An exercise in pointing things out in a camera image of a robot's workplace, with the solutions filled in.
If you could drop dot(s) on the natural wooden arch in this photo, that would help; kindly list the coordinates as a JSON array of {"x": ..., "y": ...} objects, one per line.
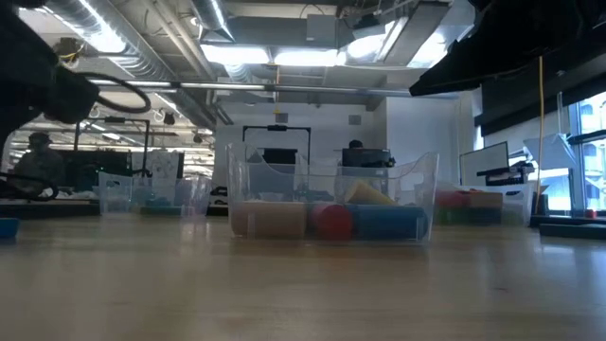
[{"x": 485, "y": 200}]

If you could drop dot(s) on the red wooden arch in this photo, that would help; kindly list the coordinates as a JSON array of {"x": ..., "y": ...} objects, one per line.
[{"x": 450, "y": 200}]

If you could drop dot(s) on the clear plastic bin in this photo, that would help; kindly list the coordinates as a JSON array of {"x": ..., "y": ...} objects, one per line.
[
  {"x": 513, "y": 199},
  {"x": 118, "y": 199},
  {"x": 416, "y": 189}
]

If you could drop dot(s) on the blue wooden plank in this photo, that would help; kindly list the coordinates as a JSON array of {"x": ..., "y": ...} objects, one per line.
[{"x": 161, "y": 211}]

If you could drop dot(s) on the wide blue wooden block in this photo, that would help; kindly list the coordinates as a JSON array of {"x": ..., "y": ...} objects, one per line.
[{"x": 7, "y": 228}]

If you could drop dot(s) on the blue wooden arch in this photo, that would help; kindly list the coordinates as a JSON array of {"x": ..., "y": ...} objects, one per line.
[{"x": 483, "y": 216}]

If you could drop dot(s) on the green wooden arch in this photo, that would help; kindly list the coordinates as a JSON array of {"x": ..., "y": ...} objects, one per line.
[{"x": 447, "y": 216}]

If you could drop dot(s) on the yellow wooden cylinder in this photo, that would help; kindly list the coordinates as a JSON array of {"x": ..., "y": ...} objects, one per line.
[{"x": 367, "y": 193}]

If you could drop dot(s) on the blue wooden cylinder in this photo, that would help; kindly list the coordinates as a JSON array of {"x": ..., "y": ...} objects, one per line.
[{"x": 388, "y": 222}]

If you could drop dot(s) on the red wooden cylinder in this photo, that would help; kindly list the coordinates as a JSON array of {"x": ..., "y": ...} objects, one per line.
[{"x": 333, "y": 221}]

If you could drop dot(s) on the natural wooden cylinder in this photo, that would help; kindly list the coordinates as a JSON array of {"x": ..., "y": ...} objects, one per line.
[{"x": 270, "y": 220}]

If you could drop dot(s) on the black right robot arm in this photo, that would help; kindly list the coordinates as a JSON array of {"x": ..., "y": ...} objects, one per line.
[{"x": 568, "y": 28}]

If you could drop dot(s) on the black monitor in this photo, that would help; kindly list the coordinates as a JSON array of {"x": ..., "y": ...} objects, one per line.
[{"x": 94, "y": 168}]

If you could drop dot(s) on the person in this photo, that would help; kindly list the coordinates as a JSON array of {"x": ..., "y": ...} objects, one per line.
[
  {"x": 40, "y": 166},
  {"x": 355, "y": 144}
]

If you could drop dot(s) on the white crumpled cloth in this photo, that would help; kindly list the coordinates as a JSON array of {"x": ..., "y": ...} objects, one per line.
[{"x": 66, "y": 193}]

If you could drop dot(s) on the white panel on stand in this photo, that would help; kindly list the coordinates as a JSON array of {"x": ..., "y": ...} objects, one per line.
[{"x": 483, "y": 161}]

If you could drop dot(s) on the whiteboard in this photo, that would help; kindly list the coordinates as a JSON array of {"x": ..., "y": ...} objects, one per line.
[{"x": 165, "y": 166}]

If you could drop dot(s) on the black machine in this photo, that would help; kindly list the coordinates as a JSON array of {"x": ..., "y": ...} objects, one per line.
[{"x": 509, "y": 176}]

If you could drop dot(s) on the window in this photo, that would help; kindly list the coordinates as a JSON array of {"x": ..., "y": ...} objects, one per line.
[{"x": 592, "y": 156}]

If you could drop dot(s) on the black box appliance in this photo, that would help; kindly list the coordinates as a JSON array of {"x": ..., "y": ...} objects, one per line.
[{"x": 367, "y": 157}]

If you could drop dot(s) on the grey ceiling pipe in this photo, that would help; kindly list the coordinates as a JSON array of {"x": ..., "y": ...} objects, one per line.
[{"x": 331, "y": 90}]

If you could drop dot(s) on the grey ceiling box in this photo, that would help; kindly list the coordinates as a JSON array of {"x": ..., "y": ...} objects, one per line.
[{"x": 322, "y": 28}]

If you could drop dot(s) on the small red object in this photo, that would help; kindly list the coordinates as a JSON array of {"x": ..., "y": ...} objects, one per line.
[{"x": 590, "y": 213}]

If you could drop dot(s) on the teal wooden plank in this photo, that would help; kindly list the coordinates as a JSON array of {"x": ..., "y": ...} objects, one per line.
[{"x": 573, "y": 231}]

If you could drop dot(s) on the ceiling light panel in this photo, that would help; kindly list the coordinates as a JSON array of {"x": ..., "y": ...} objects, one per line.
[{"x": 284, "y": 57}]

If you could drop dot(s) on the black frame stand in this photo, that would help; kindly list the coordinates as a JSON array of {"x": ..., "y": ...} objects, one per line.
[
  {"x": 277, "y": 128},
  {"x": 113, "y": 120}
]

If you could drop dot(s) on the silver ventilation duct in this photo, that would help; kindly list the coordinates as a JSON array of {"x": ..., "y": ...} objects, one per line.
[{"x": 109, "y": 42}]

